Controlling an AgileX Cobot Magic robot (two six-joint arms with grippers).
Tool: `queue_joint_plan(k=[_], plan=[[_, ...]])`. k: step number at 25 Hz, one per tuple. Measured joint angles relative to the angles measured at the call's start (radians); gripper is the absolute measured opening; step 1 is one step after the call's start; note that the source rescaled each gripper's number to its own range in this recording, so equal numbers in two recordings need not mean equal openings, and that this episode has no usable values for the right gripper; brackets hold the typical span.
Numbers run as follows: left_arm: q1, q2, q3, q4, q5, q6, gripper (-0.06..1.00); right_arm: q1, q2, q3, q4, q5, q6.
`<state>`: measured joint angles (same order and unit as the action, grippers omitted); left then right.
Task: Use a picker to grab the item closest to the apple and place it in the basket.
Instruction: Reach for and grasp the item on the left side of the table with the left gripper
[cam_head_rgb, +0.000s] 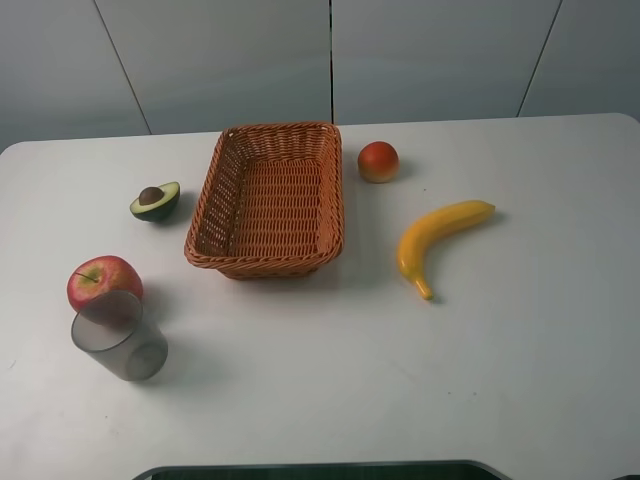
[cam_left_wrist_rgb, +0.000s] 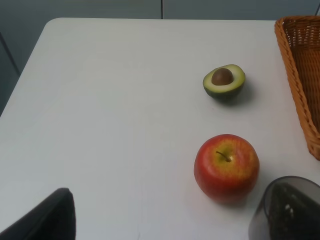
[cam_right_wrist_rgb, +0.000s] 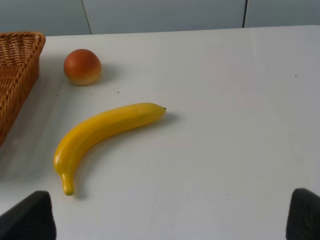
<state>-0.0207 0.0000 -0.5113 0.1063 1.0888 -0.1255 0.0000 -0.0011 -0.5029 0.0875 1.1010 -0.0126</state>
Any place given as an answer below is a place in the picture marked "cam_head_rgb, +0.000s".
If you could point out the grey translucent plastic cup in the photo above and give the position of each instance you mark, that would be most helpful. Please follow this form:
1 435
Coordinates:
113 330

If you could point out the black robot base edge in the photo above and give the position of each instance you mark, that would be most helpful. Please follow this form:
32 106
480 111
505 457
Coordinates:
451 469

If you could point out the brown wicker basket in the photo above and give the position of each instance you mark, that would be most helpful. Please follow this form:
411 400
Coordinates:
271 205

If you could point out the orange-red peach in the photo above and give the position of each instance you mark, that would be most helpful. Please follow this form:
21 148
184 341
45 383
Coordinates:
378 162

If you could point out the yellow banana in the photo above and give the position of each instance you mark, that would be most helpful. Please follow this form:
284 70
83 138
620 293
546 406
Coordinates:
429 230

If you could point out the halved avocado with pit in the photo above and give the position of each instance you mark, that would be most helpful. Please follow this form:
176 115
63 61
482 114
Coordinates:
156 203

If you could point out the red apple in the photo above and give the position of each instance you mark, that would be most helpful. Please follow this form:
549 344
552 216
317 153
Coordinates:
99 276

